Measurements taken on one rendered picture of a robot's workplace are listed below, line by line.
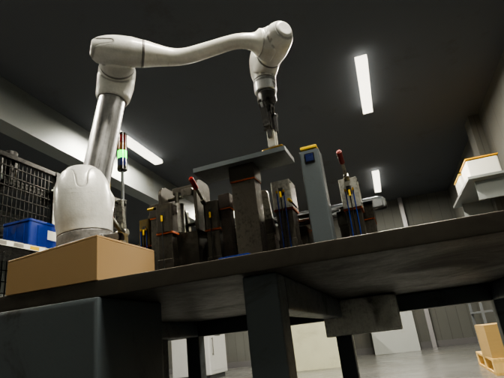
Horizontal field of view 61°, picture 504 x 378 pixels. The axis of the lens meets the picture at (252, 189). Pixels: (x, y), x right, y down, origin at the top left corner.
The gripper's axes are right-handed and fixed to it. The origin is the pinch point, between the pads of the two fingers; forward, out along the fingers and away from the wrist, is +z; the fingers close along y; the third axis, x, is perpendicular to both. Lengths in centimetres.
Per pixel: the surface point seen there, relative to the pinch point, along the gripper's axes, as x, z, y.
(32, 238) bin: 117, 16, -13
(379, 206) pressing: -26, 23, 45
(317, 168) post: -15.5, 16.4, -0.4
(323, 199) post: -15.7, 28.1, -0.4
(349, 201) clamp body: -20.6, 25.9, 16.4
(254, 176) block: 7.5, 14.0, -3.7
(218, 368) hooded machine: 377, 107, 541
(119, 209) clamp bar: 84, 6, 6
